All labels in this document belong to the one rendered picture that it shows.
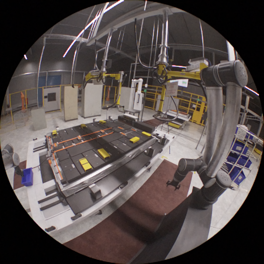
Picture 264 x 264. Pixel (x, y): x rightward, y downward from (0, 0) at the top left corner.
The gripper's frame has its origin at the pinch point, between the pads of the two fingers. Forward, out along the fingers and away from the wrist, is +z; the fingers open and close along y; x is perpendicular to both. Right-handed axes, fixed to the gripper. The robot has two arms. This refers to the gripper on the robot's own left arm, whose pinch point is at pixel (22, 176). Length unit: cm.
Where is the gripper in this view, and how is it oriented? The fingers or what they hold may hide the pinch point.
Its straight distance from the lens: 136.0
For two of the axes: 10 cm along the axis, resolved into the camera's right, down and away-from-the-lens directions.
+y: 7.2, -1.9, 6.6
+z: -1.3, 9.1, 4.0
